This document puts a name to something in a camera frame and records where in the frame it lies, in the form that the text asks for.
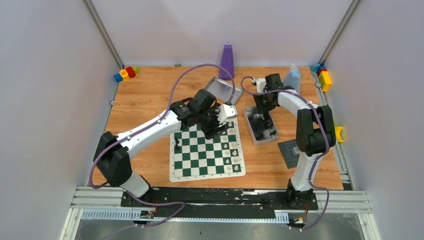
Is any metal tin box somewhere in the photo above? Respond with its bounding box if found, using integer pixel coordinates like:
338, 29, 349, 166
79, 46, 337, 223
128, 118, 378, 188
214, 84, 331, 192
243, 106, 280, 146

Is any metal tin lid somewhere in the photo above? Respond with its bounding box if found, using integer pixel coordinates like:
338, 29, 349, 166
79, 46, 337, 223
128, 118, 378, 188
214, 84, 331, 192
204, 77, 243, 105

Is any grey lego baseplate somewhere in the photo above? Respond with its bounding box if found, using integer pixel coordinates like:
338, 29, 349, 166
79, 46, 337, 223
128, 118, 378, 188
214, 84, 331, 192
277, 139, 300, 169

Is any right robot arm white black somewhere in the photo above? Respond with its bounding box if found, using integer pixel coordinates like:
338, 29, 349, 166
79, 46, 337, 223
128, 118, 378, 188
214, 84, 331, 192
252, 73, 336, 209

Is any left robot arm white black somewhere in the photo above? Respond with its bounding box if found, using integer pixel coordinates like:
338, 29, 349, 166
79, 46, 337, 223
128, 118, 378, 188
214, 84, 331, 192
91, 89, 238, 207

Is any green white chess mat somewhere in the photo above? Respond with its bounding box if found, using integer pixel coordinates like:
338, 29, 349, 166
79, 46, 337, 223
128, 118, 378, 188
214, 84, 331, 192
169, 118, 246, 183

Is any black pawn on board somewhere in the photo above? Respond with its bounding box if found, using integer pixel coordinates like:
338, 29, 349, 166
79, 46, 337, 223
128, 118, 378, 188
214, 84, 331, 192
174, 138, 181, 151

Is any purple cone bottle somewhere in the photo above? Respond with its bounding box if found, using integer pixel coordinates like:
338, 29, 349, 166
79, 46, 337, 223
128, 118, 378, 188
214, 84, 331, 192
219, 43, 235, 81

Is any colourful block stack right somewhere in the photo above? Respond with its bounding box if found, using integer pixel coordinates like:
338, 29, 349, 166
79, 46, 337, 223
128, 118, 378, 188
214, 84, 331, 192
309, 64, 332, 92

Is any colourful block stack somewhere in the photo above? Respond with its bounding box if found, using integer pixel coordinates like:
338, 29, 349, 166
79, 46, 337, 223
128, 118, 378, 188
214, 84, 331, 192
309, 64, 332, 92
113, 66, 140, 83

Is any yellow curved block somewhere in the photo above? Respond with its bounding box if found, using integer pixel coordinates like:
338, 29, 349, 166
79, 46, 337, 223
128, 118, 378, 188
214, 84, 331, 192
334, 122, 345, 143

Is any colourful block stack left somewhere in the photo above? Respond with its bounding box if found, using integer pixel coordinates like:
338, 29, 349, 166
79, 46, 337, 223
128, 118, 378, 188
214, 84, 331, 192
113, 66, 140, 83

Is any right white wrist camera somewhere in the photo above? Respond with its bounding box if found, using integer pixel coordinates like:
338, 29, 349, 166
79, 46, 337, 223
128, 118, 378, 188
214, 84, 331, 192
252, 77, 267, 93

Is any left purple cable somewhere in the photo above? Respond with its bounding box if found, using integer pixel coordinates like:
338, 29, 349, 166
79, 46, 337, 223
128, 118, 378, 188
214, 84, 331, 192
88, 63, 237, 228

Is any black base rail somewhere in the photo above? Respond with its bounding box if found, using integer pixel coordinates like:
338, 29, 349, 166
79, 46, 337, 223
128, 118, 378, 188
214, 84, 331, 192
140, 187, 319, 219

